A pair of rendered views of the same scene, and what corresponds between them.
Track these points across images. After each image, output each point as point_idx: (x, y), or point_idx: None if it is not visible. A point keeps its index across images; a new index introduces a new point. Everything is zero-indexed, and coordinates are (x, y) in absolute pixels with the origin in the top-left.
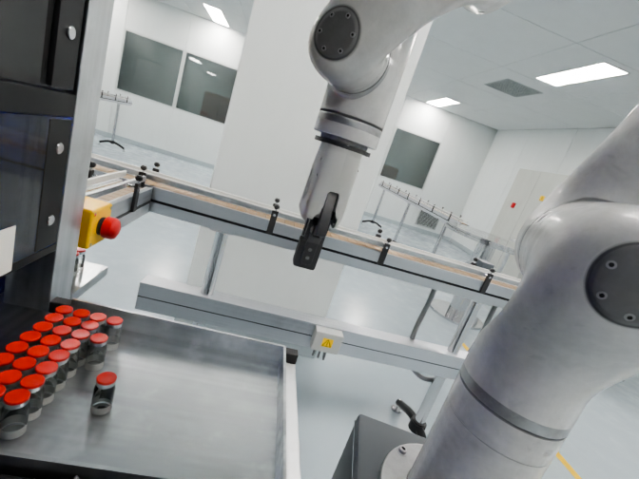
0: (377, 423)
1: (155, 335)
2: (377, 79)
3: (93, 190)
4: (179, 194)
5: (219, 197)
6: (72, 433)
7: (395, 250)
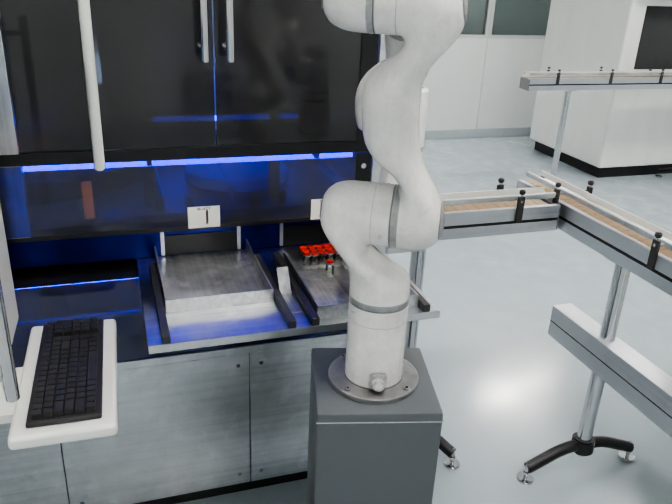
0: (417, 353)
1: None
2: None
3: (467, 198)
4: (580, 213)
5: (614, 219)
6: (314, 276)
7: None
